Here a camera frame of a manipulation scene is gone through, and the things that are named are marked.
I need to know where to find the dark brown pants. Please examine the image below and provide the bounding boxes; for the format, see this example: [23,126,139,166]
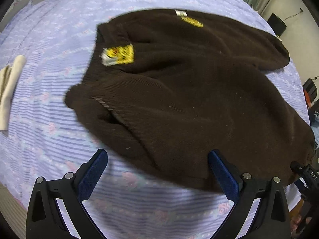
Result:
[65,9,315,190]

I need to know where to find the purple floral bed sheet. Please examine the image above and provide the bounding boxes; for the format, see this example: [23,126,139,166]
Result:
[0,0,311,239]

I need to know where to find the dark wicker chair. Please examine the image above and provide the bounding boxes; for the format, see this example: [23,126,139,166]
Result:
[303,78,317,109]

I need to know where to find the folded cream towel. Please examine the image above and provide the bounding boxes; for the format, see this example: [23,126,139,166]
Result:
[0,55,27,131]

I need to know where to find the black bin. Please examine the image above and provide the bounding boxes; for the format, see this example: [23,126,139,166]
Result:
[267,13,287,37]

